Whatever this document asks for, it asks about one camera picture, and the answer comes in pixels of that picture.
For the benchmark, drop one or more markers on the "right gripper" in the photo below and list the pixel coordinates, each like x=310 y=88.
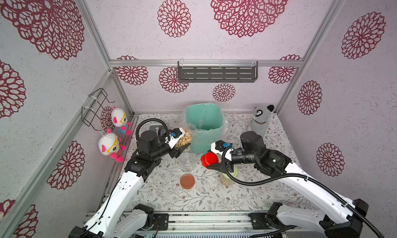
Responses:
x=226 y=162

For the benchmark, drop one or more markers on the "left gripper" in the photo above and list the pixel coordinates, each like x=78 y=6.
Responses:
x=174 y=152

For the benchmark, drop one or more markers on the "red jar lid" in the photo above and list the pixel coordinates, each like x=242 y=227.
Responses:
x=209 y=159

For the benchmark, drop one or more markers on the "glass jar of peanuts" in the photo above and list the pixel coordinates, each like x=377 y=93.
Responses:
x=188 y=162

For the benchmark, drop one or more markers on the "green lidded peanut jar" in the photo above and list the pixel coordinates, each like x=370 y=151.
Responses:
x=226 y=180

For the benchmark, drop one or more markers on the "brown jar lid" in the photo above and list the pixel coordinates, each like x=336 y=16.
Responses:
x=187 y=181

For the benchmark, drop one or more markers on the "red lidded peanut jar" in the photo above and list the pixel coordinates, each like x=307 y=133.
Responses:
x=187 y=137

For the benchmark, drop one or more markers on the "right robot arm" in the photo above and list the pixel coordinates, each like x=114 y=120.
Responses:
x=336 y=217

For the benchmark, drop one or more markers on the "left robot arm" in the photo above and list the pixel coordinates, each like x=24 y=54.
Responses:
x=151 y=147

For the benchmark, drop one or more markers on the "green trash bin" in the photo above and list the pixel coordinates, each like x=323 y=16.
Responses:
x=199 y=148

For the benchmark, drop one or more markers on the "grey plush dog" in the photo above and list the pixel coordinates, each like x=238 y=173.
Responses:
x=260 y=119

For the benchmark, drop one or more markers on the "upper pink white plush doll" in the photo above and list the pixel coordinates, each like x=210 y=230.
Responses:
x=119 y=119

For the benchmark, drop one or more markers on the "pink white plush doll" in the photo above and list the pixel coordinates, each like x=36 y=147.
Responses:
x=110 y=145
x=119 y=119

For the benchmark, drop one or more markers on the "lower pink white plush doll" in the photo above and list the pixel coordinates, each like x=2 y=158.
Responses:
x=110 y=145

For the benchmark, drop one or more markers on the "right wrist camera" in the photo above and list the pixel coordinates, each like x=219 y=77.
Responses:
x=220 y=146

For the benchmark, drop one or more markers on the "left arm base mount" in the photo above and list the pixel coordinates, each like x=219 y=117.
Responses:
x=154 y=221

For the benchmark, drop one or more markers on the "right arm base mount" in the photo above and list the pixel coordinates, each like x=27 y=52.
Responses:
x=269 y=219

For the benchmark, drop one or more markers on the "aluminium rail frame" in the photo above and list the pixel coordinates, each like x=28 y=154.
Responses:
x=204 y=224

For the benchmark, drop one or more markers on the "grey wall shelf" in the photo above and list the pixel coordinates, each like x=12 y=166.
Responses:
x=217 y=74

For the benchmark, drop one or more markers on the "black wire basket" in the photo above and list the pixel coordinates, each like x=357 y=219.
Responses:
x=97 y=115

